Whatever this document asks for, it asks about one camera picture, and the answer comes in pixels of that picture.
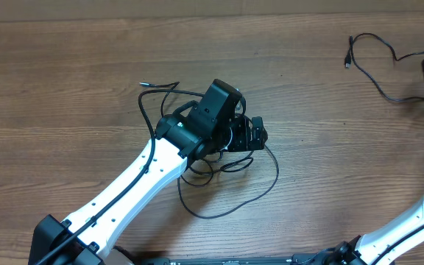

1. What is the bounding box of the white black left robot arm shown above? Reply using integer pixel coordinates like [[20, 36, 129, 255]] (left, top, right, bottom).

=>
[[29, 79, 268, 264]]

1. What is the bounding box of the black USB cable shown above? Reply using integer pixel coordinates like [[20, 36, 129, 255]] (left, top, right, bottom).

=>
[[343, 32, 424, 119], [176, 144, 280, 220], [138, 80, 255, 188]]

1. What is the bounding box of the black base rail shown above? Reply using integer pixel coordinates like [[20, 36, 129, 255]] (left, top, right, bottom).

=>
[[116, 246, 345, 265]]

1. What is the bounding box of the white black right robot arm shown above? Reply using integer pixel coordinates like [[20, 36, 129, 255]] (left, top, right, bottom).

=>
[[321, 195, 424, 265]]

